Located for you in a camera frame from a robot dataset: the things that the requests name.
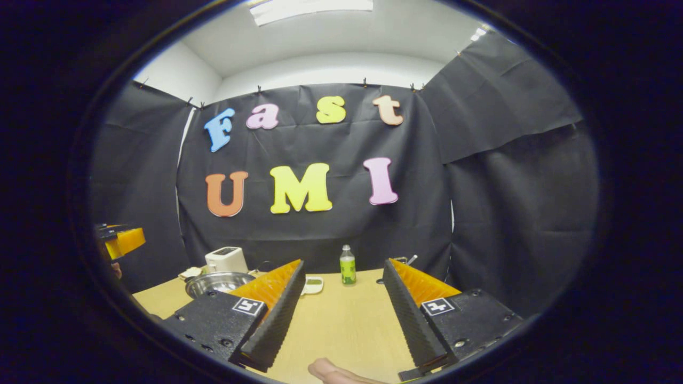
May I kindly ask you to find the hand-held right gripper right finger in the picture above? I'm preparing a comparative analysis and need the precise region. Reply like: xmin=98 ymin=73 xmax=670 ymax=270
xmin=383 ymin=258 xmax=525 ymax=382

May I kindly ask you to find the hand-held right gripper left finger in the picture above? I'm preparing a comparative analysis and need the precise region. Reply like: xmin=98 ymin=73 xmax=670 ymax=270
xmin=163 ymin=260 xmax=306 ymax=373

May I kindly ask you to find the stainless steel pot black handle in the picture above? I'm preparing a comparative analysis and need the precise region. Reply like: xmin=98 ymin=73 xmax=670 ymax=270
xmin=185 ymin=271 xmax=257 ymax=299

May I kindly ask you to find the white countertop appliance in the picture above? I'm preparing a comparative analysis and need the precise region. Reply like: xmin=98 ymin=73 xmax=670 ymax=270
xmin=205 ymin=246 xmax=249 ymax=274

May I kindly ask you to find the green label clear bottle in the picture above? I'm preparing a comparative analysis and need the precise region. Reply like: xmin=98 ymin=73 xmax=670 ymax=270
xmin=340 ymin=245 xmax=356 ymax=286

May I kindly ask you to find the black backdrop cloth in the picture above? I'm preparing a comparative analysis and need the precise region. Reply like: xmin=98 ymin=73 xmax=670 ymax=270
xmin=88 ymin=29 xmax=598 ymax=321

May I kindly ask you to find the large ceiling light panel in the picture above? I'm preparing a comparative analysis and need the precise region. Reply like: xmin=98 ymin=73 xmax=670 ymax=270
xmin=248 ymin=0 xmax=374 ymax=26

